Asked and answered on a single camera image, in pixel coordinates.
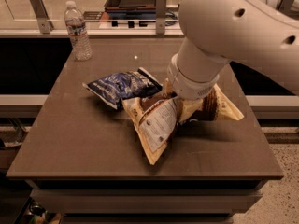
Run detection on metal railing post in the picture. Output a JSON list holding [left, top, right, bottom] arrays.
[[156, 0, 166, 35], [29, 0, 54, 34], [277, 0, 297, 17]]

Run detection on middle metal railing post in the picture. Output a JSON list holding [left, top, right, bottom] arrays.
[[156, 0, 166, 35]]

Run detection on brown and cream chip bag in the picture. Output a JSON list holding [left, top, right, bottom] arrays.
[[122, 85, 244, 165]]

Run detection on right metal railing post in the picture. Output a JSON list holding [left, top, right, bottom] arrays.
[[277, 0, 297, 17]]

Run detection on left metal railing post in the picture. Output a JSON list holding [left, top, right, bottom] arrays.
[[29, 0, 54, 34]]

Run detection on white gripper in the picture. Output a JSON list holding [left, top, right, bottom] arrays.
[[162, 54, 220, 100]]

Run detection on blue chip bag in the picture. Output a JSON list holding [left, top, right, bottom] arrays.
[[83, 67, 162, 110]]

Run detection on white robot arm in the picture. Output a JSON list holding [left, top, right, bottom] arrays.
[[167, 0, 299, 100]]

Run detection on clear plastic water bottle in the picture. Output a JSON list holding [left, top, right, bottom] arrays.
[[64, 1, 93, 61]]

